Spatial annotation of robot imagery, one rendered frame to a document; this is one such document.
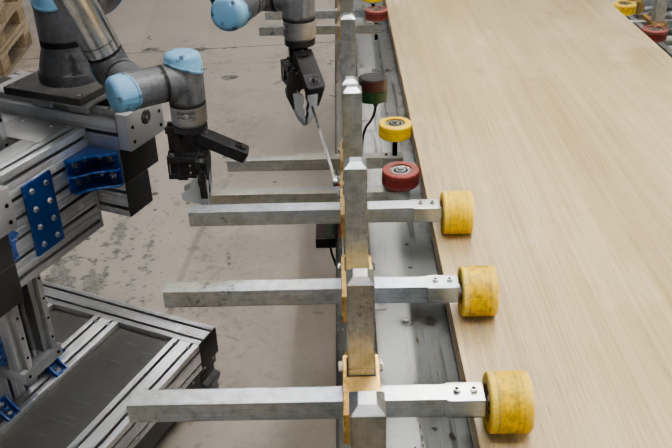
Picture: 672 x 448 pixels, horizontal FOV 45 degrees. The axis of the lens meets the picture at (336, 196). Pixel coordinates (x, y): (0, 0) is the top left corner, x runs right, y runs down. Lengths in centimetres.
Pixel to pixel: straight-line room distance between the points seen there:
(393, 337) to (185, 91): 66
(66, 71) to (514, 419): 130
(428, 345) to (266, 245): 160
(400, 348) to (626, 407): 61
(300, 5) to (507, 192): 61
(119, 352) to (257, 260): 87
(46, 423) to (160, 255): 113
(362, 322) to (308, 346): 165
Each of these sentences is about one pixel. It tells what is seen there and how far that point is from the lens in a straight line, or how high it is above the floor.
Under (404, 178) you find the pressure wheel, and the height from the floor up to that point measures 90.
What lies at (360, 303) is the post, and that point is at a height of 109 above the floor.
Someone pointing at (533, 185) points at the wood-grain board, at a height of 90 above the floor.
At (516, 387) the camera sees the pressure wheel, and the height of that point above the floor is 98.
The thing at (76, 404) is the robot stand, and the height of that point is 21.
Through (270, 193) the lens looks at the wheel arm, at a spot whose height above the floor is 86.
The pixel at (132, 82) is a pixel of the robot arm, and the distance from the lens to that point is 161.
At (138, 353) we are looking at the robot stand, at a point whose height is 21.
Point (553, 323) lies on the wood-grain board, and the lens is 132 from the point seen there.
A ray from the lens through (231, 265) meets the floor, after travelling 310.
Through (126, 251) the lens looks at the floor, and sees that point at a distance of 328.
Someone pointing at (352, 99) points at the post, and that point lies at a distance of 142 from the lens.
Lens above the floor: 169
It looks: 29 degrees down
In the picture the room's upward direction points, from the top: 2 degrees counter-clockwise
